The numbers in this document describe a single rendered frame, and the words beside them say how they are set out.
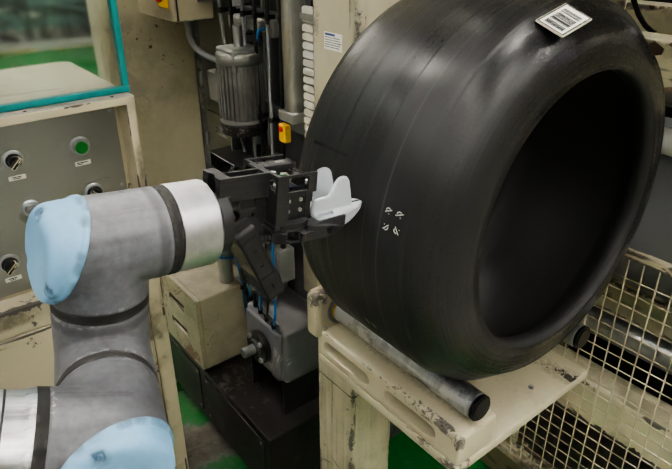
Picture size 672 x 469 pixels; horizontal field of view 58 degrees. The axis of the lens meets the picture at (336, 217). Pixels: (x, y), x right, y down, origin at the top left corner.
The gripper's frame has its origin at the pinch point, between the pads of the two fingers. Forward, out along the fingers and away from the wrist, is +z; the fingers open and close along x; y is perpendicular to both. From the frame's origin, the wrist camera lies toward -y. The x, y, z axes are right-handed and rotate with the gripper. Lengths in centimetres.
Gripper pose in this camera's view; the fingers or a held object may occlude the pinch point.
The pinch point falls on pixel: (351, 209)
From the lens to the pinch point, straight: 77.0
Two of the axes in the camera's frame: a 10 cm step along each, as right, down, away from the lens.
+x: -6.2, -3.5, 7.0
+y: 0.9, -9.2, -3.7
